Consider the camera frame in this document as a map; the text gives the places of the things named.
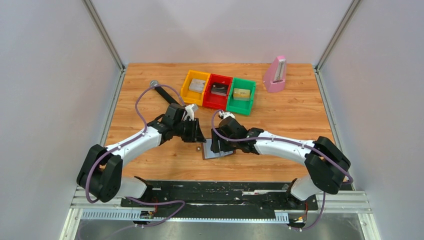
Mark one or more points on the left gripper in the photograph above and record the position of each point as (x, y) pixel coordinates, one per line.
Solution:
(196, 134)

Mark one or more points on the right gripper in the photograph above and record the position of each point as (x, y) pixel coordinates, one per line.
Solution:
(215, 146)

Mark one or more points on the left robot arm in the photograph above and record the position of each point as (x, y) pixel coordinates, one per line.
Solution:
(101, 174)

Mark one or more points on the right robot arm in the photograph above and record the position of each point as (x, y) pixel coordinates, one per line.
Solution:
(327, 167)

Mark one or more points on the silver card in yellow bin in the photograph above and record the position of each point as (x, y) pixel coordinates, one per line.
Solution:
(197, 85)

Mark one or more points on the black card in red bin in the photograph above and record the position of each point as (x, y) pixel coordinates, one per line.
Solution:
(219, 89)

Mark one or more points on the gold card in green bin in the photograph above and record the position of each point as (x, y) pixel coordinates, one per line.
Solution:
(241, 94)

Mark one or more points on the red plastic bin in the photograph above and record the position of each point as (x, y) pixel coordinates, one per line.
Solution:
(216, 101)

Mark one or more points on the yellow plastic bin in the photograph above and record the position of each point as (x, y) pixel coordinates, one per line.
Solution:
(190, 97)

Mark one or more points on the black microphone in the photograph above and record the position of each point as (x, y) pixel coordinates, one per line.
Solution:
(161, 91)

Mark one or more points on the green plastic bin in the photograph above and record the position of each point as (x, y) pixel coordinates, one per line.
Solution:
(242, 107)

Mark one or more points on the pink metronome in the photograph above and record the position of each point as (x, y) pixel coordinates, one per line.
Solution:
(274, 78)

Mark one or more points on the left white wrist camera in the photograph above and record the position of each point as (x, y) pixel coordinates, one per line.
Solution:
(190, 112)

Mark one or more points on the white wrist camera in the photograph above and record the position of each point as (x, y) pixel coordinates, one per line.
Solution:
(190, 112)
(225, 114)

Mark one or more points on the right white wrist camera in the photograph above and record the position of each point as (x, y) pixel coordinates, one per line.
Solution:
(225, 114)

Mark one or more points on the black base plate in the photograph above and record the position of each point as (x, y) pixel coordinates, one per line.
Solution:
(222, 199)

